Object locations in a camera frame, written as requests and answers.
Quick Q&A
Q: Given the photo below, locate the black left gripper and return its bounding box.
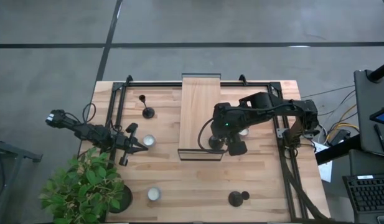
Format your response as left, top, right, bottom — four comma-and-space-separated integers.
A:
112, 122, 149, 167

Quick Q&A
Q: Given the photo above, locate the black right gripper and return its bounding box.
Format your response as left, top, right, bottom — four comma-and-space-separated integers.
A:
209, 101, 249, 157

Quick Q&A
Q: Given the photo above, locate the black plant pot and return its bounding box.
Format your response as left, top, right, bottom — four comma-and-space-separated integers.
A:
108, 184, 134, 215

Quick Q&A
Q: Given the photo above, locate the green leafy plant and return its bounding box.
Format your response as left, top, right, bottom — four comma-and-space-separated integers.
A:
38, 147, 126, 224

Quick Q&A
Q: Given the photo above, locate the white paper sheet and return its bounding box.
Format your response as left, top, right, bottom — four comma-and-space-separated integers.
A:
312, 141, 334, 184

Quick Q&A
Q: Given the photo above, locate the black desk beam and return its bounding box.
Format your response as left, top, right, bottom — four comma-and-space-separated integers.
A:
315, 134, 362, 166

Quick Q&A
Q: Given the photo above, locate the black power adapter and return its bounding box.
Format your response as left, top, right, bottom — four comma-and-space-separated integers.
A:
329, 129, 352, 147

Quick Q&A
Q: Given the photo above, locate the grey metal stand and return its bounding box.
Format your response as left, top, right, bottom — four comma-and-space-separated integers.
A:
0, 124, 44, 224

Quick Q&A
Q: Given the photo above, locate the black pen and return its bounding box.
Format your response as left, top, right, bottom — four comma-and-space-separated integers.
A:
373, 123, 384, 154

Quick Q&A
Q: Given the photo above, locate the tablet with blue screen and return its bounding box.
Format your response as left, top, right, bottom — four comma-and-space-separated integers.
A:
369, 105, 384, 127

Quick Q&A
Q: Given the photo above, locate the black keyboard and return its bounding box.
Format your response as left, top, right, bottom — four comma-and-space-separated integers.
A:
342, 173, 384, 216

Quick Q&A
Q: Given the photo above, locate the black pole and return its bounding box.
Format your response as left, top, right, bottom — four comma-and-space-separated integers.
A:
367, 60, 384, 83

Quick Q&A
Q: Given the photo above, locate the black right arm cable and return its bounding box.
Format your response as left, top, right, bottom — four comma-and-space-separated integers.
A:
197, 117, 227, 156

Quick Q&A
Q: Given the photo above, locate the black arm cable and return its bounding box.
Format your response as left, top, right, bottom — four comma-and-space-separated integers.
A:
82, 102, 97, 124
197, 117, 227, 156

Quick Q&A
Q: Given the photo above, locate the wooden shelf with black frame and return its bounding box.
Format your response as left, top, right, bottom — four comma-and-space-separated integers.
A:
177, 73, 225, 162

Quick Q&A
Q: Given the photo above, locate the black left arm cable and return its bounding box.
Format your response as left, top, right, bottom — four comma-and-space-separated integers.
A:
82, 102, 97, 124

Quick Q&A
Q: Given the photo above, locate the black aluminium table frame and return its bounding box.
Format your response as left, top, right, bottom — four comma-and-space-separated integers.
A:
105, 74, 308, 222

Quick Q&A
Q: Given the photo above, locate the black sleeved cable bundle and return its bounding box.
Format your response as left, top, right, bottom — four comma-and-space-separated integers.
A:
281, 155, 331, 222

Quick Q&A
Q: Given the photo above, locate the yellow cable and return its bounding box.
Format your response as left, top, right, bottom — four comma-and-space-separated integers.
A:
323, 103, 361, 144

